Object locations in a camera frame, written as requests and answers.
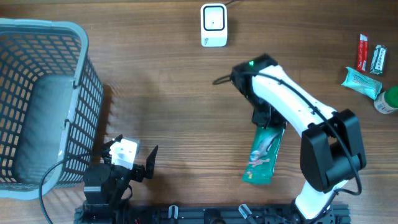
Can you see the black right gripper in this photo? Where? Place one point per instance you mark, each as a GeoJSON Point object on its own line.
{"type": "Point", "coordinates": [278, 121]}

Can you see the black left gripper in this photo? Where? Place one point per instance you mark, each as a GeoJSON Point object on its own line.
{"type": "Point", "coordinates": [138, 170]}

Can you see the green 3M gloves packet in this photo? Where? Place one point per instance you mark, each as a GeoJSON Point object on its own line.
{"type": "Point", "coordinates": [263, 155]}

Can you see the light green wipes pack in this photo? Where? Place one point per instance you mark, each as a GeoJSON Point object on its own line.
{"type": "Point", "coordinates": [362, 84]}

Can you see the red coffee stick sachet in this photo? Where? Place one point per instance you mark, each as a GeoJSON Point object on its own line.
{"type": "Point", "coordinates": [362, 53]}

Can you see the green lid jar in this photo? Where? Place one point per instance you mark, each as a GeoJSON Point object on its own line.
{"type": "Point", "coordinates": [386, 102]}

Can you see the green white gum pack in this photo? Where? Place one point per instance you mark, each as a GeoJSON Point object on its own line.
{"type": "Point", "coordinates": [378, 61]}

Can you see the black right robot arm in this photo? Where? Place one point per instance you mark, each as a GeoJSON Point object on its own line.
{"type": "Point", "coordinates": [331, 149]}

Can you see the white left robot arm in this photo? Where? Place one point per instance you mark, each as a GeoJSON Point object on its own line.
{"type": "Point", "coordinates": [106, 183]}

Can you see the white barcode scanner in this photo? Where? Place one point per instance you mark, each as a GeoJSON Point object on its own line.
{"type": "Point", "coordinates": [214, 25]}

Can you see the grey plastic basket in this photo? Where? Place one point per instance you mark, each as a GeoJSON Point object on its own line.
{"type": "Point", "coordinates": [51, 99]}

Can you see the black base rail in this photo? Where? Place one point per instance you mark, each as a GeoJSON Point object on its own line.
{"type": "Point", "coordinates": [267, 214]}

